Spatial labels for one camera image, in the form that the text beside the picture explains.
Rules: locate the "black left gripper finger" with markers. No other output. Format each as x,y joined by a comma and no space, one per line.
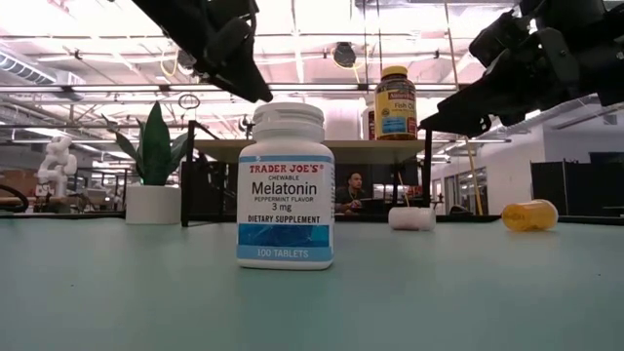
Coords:
231,41
248,83

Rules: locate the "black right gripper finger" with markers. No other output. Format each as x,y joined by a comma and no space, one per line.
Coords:
468,114
502,41

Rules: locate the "fish oil bottle yellow cap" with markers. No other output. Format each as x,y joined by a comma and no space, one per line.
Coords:
395,107

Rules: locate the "white bottle dark red label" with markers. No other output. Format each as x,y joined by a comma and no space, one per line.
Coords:
369,122

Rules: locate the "white Melatonin bottle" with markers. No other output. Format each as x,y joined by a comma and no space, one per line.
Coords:
285,195

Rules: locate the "orange pill bottle white cap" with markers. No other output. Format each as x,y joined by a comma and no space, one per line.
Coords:
529,215

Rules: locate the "small plain white bottle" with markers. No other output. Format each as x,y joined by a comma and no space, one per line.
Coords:
412,218

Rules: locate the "green snake plant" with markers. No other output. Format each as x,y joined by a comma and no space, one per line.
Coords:
156,146

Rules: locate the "black room divider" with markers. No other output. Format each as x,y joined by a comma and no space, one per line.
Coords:
575,190

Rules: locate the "person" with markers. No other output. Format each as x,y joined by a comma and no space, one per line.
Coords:
351,195

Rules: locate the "white round plant pot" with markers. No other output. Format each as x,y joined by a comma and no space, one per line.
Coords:
153,205

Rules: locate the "wooden shelf black metal frame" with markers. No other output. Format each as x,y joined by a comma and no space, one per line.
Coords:
380,151

